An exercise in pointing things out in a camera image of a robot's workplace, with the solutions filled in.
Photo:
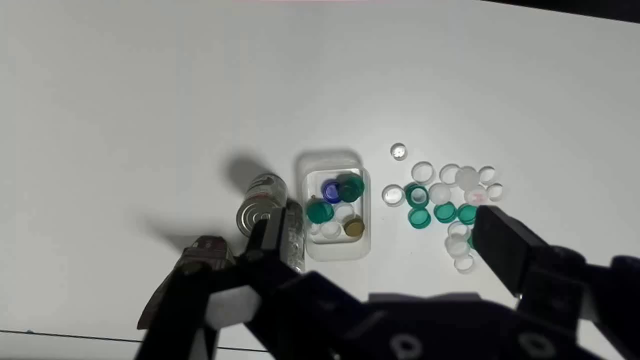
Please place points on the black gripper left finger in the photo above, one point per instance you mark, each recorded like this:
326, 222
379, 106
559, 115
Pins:
281, 292

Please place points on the gold bottle cap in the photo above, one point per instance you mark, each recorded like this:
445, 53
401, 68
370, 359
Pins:
355, 227

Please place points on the green cap white insert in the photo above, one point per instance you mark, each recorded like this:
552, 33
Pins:
417, 194

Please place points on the green bottle cap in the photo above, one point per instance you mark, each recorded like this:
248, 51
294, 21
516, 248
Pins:
470, 239
321, 210
467, 215
350, 187
420, 216
445, 212

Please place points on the clear plastic disc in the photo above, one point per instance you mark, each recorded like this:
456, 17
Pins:
423, 172
464, 262
486, 174
398, 150
494, 190
451, 172
392, 194

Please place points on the clear plastic lunchbox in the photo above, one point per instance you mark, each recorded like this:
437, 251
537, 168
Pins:
332, 248

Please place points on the labelled tin can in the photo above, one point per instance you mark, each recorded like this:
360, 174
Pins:
267, 183

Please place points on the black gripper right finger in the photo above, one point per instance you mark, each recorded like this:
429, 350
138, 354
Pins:
513, 251

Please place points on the blue bottle cap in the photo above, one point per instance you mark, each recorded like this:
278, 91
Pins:
330, 190

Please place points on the white bottle cap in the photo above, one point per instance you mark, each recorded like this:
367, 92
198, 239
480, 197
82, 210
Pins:
330, 230
344, 210

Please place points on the white plastic disc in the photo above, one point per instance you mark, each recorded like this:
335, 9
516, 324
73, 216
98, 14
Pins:
456, 230
467, 177
456, 244
476, 194
441, 192

